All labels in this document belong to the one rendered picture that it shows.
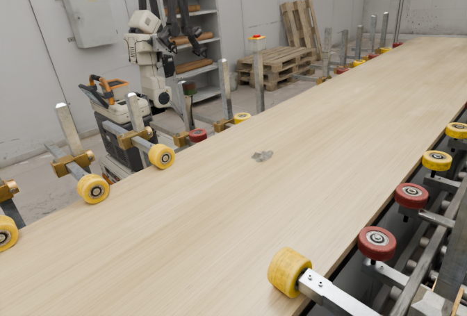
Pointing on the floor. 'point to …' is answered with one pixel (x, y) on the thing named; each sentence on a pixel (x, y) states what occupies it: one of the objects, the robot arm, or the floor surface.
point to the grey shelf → (208, 9)
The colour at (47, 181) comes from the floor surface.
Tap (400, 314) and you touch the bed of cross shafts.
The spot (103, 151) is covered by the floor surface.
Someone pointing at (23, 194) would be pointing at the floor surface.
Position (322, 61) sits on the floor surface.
